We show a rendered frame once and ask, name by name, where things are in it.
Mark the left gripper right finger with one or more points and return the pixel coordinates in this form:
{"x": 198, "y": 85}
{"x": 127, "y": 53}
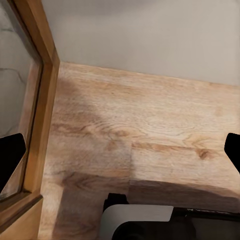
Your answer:
{"x": 232, "y": 149}

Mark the door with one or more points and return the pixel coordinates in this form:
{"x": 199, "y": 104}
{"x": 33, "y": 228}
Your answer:
{"x": 29, "y": 66}

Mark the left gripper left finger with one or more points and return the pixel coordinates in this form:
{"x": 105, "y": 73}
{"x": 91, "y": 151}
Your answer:
{"x": 12, "y": 149}

